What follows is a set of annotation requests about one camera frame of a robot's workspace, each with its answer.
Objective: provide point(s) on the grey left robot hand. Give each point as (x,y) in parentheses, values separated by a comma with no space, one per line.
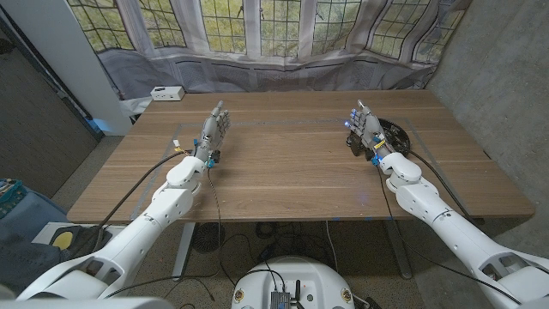
(210,133)

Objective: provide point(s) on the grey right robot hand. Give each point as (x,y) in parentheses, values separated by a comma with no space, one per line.
(369,129)

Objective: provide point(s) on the black half-moon tambourine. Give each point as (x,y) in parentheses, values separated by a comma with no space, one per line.
(396,133)

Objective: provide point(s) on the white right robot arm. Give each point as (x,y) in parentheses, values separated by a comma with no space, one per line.
(429,201)

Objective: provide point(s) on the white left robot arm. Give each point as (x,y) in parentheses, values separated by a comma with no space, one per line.
(163,210)

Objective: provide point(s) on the white power box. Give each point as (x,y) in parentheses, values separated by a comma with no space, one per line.
(167,93)

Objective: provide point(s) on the printed window backdrop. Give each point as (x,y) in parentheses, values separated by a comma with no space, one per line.
(279,68)

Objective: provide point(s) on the round black floor fan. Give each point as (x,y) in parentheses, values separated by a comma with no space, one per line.
(206,238)

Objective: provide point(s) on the white table leg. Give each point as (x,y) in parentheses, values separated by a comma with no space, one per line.
(183,251)

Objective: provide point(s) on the grey table leg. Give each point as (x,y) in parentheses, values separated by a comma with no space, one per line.
(399,253)

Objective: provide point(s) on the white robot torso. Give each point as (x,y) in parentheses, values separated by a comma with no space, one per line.
(317,279)

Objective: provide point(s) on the dark shoe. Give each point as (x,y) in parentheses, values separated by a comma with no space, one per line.
(88,242)

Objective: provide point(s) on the white pillar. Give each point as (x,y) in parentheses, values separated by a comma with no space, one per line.
(64,56)

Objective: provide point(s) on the black antenna stub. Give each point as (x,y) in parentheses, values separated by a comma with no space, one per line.
(297,289)

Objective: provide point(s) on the grey electronics module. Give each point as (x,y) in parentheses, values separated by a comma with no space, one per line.
(279,299)

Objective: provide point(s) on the black yellow foot pedal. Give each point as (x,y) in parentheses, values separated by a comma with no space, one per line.
(63,240)

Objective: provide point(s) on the white floor board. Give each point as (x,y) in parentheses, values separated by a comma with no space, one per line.
(43,232)

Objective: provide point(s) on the person leg in blue jeans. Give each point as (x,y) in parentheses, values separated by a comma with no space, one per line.
(25,227)

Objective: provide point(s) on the teal patterned basket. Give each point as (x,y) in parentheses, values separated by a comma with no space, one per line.
(10,195)

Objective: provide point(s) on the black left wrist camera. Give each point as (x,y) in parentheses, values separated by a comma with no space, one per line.
(215,155)

